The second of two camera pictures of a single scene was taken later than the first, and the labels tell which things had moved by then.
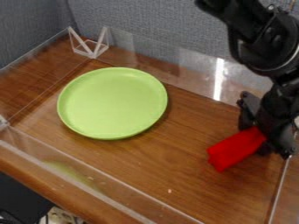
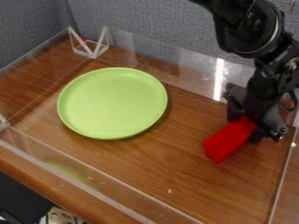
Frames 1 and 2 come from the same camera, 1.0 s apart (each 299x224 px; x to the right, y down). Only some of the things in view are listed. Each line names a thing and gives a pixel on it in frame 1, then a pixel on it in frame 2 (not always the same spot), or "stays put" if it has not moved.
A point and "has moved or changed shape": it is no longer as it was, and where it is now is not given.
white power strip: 60,216 stays put
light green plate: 112,103 stays put
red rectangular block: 228,150 has moved or changed shape
